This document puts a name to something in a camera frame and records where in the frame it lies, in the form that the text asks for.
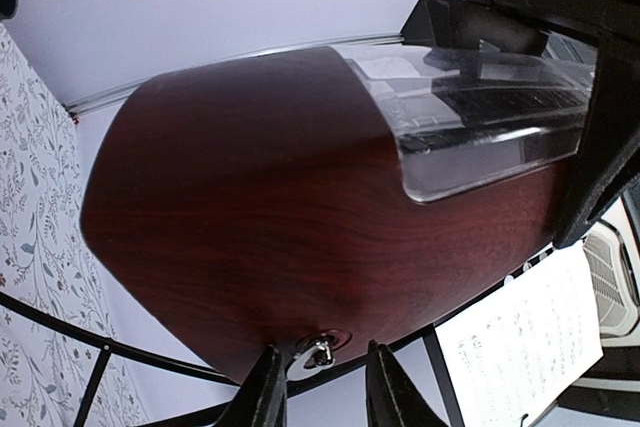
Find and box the floral table mat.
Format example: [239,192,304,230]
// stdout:
[1,32,115,426]

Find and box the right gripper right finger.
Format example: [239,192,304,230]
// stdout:
[365,340,446,427]

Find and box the brown metronome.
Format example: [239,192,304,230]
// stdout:
[80,46,593,382]

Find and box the white sheet music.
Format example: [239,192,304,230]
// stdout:
[435,243,603,426]

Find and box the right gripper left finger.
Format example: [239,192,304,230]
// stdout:
[227,346,287,427]

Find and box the black music stand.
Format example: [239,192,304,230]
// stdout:
[0,291,506,427]

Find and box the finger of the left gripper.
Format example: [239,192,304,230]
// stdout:
[553,36,639,249]

